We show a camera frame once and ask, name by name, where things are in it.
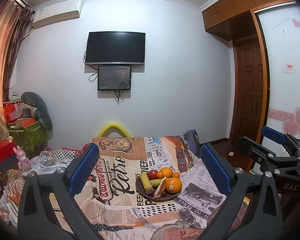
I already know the small mandarin orange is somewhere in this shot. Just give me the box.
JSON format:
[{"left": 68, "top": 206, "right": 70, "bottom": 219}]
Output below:
[{"left": 172, "top": 172, "right": 180, "bottom": 178}]

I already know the large orange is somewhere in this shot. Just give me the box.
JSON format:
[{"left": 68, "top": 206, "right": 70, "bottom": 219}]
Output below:
[{"left": 165, "top": 177, "right": 182, "bottom": 194}]

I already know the green sugarcane piece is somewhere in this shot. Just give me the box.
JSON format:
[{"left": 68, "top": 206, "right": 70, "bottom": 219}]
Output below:
[{"left": 139, "top": 173, "right": 153, "bottom": 192}]

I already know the pink rabbit toy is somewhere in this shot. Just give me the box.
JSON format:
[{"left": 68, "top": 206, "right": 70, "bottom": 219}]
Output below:
[{"left": 13, "top": 146, "right": 31, "bottom": 172}]

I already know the brown wooden door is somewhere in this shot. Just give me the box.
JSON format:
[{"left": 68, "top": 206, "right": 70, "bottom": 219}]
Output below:
[{"left": 230, "top": 37, "right": 263, "bottom": 145}]

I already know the blue backpack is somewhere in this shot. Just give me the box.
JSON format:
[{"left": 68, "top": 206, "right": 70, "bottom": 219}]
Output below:
[{"left": 184, "top": 129, "right": 200, "bottom": 156}]

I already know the red gift box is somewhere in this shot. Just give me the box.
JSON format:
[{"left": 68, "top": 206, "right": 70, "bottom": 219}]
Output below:
[{"left": 0, "top": 136, "right": 17, "bottom": 163}]

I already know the retro print tablecloth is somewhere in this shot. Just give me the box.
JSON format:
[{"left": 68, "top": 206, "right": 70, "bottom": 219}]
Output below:
[{"left": 0, "top": 135, "right": 251, "bottom": 240}]

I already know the green storage box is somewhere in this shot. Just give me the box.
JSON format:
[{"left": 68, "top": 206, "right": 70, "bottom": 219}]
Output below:
[{"left": 8, "top": 121, "right": 47, "bottom": 153}]

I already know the orange on plate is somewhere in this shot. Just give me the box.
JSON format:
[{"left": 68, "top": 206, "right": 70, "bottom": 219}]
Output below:
[{"left": 157, "top": 167, "right": 173, "bottom": 178}]

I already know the yellow foam chair back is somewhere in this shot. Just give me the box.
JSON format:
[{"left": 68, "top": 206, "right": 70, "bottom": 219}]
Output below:
[{"left": 97, "top": 122, "right": 132, "bottom": 138}]

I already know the dark purple plate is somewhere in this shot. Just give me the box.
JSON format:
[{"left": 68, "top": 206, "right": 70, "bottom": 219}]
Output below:
[{"left": 135, "top": 173, "right": 183, "bottom": 201}]

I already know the pomelo wedge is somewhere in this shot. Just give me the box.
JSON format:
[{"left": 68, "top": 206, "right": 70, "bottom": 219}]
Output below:
[{"left": 153, "top": 177, "right": 167, "bottom": 198}]

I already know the red tomato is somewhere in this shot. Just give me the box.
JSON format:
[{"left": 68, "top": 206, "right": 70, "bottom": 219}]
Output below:
[{"left": 148, "top": 170, "right": 158, "bottom": 180}]

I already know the wooden wardrobe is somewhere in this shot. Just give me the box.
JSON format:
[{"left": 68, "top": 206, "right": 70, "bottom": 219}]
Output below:
[{"left": 202, "top": 0, "right": 300, "bottom": 157}]

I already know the grey plush pillow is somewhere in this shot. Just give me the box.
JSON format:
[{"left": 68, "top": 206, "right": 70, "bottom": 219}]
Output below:
[{"left": 21, "top": 92, "right": 53, "bottom": 131}]

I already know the orange curtain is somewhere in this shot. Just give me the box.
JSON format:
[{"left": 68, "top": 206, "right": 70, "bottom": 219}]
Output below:
[{"left": 0, "top": 0, "right": 33, "bottom": 141}]

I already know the white air conditioner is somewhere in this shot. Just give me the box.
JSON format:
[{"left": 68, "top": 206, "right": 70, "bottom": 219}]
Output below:
[{"left": 33, "top": 0, "right": 84, "bottom": 29}]

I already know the small wall monitor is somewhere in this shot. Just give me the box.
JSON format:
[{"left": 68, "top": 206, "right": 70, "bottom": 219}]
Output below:
[{"left": 97, "top": 66, "right": 132, "bottom": 90}]

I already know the wall mounted television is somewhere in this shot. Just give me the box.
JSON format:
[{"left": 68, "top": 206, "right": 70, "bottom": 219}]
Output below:
[{"left": 85, "top": 31, "right": 146, "bottom": 65}]

